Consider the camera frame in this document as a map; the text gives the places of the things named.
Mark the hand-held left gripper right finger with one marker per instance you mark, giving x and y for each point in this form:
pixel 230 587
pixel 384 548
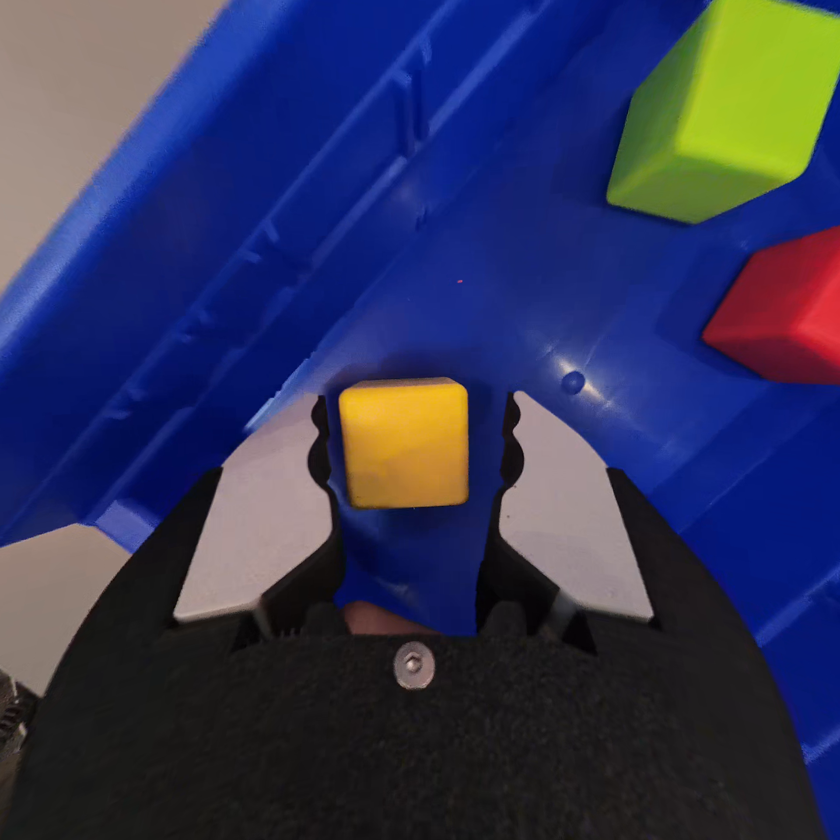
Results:
pixel 571 525

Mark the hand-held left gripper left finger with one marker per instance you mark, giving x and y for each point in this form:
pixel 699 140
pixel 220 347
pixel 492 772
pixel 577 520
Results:
pixel 262 525

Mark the yellow cube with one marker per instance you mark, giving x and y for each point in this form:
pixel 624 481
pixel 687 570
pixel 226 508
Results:
pixel 403 439

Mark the red cube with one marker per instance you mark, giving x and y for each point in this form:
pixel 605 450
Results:
pixel 781 308

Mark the blue plastic bin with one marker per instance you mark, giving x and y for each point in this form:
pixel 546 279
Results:
pixel 394 229

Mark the green cube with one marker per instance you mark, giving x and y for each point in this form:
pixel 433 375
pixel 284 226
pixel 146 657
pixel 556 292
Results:
pixel 722 111

